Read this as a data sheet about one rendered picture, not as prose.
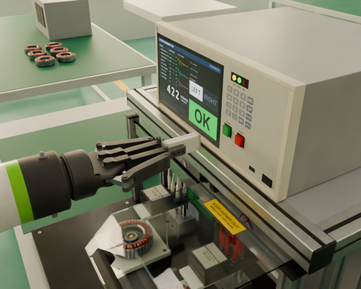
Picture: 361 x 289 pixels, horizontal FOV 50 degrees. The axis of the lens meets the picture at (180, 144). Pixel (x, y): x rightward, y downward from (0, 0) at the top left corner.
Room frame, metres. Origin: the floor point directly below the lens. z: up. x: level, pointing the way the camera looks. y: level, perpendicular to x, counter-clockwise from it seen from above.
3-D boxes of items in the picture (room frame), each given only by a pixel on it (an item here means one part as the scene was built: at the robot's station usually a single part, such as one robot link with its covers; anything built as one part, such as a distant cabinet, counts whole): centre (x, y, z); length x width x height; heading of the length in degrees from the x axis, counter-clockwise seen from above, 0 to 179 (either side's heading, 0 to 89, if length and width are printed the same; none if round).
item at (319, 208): (0.79, -0.21, 1.09); 0.68 x 0.44 x 0.05; 30
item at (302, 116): (0.78, -0.22, 1.22); 0.44 x 0.39 x 0.20; 30
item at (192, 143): (0.58, 0.00, 1.18); 0.07 x 0.01 x 0.03; 120
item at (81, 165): (0.50, 0.13, 1.18); 0.09 x 0.08 x 0.07; 120
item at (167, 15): (1.71, 0.01, 0.98); 0.37 x 0.35 x 0.46; 30
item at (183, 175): (0.69, -0.02, 1.03); 0.62 x 0.01 x 0.03; 30
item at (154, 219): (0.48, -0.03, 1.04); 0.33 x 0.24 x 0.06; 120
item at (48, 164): (0.46, 0.20, 1.18); 0.09 x 0.06 x 0.12; 30
